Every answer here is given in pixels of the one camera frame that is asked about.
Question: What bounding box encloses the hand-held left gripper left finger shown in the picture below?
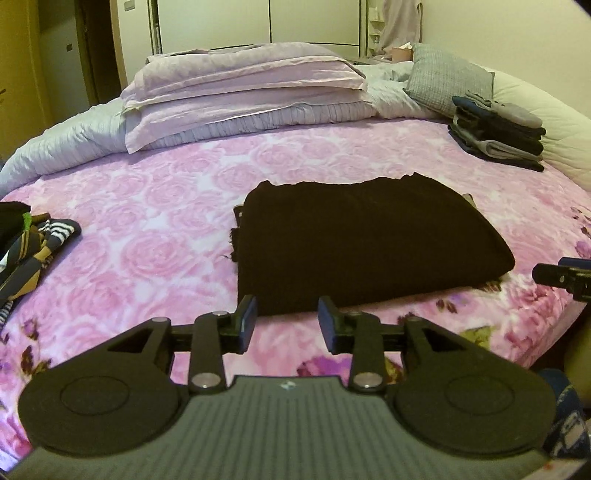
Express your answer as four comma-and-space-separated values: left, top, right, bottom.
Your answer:
107, 295, 258, 394

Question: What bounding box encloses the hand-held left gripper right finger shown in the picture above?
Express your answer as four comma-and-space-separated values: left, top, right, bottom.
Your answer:
318, 295, 482, 394

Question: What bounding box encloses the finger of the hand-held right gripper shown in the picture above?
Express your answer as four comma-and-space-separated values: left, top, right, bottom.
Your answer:
532, 257, 591, 304

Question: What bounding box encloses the dark brown and grey sweater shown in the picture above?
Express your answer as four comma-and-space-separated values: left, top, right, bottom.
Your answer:
229, 172, 516, 317

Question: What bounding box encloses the stack of folded dark clothes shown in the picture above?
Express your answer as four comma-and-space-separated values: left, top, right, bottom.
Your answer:
447, 92, 548, 173

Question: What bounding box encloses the pile of striped clothes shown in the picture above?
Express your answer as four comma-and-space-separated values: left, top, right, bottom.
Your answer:
0, 201, 83, 326

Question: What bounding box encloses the blue patterned cloth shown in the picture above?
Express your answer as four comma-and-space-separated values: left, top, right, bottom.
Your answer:
538, 368, 591, 462

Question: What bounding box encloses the bed with pink floral sheet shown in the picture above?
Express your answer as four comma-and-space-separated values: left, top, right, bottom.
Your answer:
0, 115, 591, 464

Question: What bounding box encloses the folded lilac quilt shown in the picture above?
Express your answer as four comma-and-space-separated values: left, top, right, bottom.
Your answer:
121, 41, 376, 155

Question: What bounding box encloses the grey checked pillow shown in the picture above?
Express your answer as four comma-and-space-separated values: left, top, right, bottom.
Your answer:
403, 43, 496, 117

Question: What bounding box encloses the white sliding door wardrobe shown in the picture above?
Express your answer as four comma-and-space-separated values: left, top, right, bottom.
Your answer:
115, 0, 370, 88

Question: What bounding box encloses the hanging lilac garment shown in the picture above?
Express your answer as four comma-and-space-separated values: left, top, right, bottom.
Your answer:
379, 0, 424, 54

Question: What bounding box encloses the wooden room door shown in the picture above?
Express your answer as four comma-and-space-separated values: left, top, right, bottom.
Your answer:
0, 0, 49, 155

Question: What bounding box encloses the white wall shelf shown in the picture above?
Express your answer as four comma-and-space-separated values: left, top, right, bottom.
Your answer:
366, 0, 385, 56

